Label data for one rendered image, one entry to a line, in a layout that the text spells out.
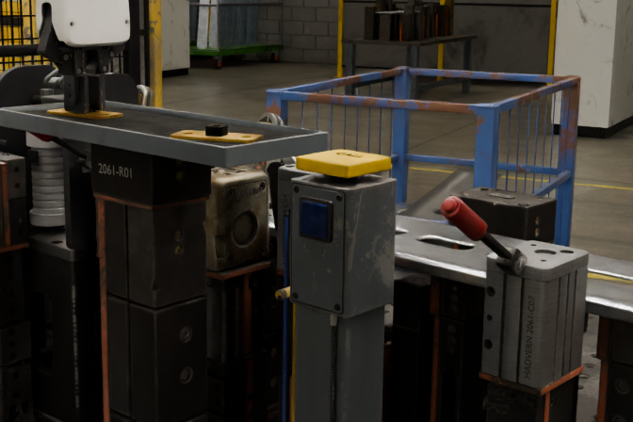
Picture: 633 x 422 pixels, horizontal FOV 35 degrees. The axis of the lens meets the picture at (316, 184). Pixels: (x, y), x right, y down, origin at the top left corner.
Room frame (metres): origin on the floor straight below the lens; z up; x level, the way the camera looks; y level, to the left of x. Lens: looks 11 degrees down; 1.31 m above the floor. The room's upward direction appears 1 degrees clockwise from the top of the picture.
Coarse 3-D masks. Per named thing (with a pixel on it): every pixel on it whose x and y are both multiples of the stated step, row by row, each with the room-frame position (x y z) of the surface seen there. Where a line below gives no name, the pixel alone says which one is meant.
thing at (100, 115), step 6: (60, 108) 1.14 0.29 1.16; (90, 108) 1.11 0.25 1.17; (54, 114) 1.11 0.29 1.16; (60, 114) 1.11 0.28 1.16; (66, 114) 1.10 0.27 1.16; (72, 114) 1.10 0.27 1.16; (78, 114) 1.09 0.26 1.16; (84, 114) 1.09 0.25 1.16; (90, 114) 1.09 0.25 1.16; (96, 114) 1.10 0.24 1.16; (102, 114) 1.10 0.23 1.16; (108, 114) 1.10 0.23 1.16; (114, 114) 1.10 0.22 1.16; (120, 114) 1.10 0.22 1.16
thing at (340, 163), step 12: (300, 156) 0.86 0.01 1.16; (312, 156) 0.86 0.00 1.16; (324, 156) 0.86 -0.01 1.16; (336, 156) 0.86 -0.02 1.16; (348, 156) 0.86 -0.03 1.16; (360, 156) 0.87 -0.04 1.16; (372, 156) 0.87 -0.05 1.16; (384, 156) 0.87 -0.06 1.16; (300, 168) 0.86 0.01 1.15; (312, 168) 0.85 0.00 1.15; (324, 168) 0.84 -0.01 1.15; (336, 168) 0.83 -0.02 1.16; (348, 168) 0.83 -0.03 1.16; (360, 168) 0.84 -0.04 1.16; (372, 168) 0.85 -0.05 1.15; (384, 168) 0.86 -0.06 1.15; (336, 180) 0.86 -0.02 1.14; (348, 180) 0.85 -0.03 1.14
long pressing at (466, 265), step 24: (408, 240) 1.20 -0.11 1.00; (456, 240) 1.20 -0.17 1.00; (480, 240) 1.21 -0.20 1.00; (504, 240) 1.21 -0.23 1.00; (408, 264) 1.11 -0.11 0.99; (432, 264) 1.09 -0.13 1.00; (456, 264) 1.09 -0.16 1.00; (480, 264) 1.10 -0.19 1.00; (600, 264) 1.11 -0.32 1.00; (624, 264) 1.11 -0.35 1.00; (600, 288) 1.01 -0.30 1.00; (624, 288) 1.01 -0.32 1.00; (600, 312) 0.96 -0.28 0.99; (624, 312) 0.94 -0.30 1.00
